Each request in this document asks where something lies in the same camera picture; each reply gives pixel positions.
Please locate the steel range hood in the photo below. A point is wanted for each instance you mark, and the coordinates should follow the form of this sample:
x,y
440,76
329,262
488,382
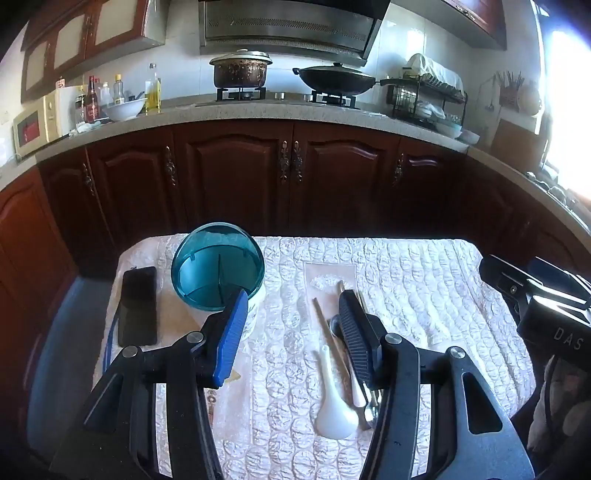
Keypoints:
x,y
286,27

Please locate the wooden cutting board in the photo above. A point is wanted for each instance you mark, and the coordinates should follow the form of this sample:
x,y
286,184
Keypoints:
x,y
517,145

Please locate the wooden wall cabinet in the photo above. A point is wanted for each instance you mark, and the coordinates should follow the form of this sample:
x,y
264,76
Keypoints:
x,y
480,18
83,37

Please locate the white bowl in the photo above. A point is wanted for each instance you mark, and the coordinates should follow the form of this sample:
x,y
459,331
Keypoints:
x,y
123,110

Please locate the metal spoon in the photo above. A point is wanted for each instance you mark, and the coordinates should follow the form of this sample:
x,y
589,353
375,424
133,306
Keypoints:
x,y
335,326
376,401

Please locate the white quilted cloth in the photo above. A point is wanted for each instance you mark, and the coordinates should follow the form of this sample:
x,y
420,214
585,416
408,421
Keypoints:
x,y
438,300

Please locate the brown cooking pot with lid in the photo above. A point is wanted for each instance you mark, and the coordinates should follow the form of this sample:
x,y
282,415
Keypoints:
x,y
240,69

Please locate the wall chopstick holder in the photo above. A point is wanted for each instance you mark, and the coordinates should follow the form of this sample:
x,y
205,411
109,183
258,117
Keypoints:
x,y
510,92

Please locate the white cloth on rack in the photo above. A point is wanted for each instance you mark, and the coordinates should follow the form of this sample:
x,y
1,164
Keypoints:
x,y
436,69

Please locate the teal utensil holder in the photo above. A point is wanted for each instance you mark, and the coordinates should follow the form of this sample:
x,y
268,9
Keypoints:
x,y
207,286

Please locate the black wok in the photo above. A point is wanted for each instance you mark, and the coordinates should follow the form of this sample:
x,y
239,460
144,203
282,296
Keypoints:
x,y
334,78

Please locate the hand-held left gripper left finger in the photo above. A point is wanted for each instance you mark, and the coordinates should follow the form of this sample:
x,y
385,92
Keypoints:
x,y
229,337

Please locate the black smartphone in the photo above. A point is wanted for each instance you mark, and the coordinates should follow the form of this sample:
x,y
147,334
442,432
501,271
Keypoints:
x,y
137,307

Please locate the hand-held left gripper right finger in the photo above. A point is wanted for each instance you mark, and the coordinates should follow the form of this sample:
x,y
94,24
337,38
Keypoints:
x,y
356,337

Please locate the white ceramic spoon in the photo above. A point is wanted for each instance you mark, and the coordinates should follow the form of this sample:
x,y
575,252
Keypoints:
x,y
335,415

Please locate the black dish rack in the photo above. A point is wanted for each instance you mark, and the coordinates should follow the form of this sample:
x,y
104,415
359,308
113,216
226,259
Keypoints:
x,y
415,104

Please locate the dark sauce bottle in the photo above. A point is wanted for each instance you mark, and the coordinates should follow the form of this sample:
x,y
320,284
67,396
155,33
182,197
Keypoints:
x,y
93,104

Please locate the gas stove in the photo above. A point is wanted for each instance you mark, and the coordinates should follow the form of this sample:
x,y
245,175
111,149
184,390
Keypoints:
x,y
240,96

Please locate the wooden base cabinets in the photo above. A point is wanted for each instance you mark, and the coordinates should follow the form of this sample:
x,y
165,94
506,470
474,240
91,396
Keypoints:
x,y
231,184

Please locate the cream microwave oven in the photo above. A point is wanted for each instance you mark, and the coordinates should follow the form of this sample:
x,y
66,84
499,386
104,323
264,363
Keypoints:
x,y
34,129

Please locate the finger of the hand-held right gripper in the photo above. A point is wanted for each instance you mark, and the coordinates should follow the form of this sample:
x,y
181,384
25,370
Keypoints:
x,y
508,277
561,279

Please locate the wooden chopstick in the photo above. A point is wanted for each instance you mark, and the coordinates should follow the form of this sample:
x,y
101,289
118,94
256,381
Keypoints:
x,y
342,286
363,302
325,325

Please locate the person's right forearm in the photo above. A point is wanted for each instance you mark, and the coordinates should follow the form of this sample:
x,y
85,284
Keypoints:
x,y
565,401

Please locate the speckled stone countertop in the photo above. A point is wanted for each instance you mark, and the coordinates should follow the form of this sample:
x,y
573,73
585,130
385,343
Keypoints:
x,y
258,114

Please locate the pale bowl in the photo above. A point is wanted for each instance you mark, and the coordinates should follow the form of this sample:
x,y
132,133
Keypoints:
x,y
449,130

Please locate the cooking oil bottle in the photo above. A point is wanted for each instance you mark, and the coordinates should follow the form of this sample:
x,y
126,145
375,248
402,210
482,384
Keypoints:
x,y
153,92

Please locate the small clear bottle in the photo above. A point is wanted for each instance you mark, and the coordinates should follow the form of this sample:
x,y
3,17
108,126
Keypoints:
x,y
119,92

